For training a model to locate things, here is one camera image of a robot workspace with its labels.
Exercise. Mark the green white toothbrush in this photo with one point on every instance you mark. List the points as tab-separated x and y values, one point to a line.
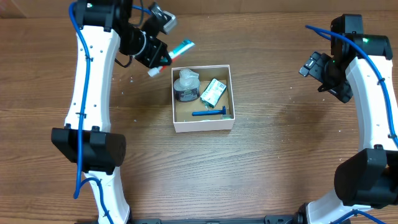
226	116

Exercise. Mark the green white soap bar packet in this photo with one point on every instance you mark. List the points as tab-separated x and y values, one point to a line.
213	92

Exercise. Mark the white open cardboard box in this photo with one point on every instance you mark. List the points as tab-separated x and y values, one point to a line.
182	112

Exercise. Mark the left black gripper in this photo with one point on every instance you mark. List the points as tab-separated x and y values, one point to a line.
153	58

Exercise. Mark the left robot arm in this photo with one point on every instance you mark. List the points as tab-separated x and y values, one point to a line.
103	30

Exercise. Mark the blue disposable razor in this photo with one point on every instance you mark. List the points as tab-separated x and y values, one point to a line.
220	113

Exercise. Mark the clear pump soap bottle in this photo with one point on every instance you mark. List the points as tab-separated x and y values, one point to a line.
187	86

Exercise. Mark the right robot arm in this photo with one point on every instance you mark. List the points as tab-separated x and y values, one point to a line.
359	68

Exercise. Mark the green toothpaste tube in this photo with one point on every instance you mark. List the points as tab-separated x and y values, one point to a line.
185	46

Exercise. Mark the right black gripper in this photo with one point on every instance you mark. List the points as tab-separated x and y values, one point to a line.
344	93

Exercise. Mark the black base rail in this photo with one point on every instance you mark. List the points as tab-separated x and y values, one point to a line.
268	219

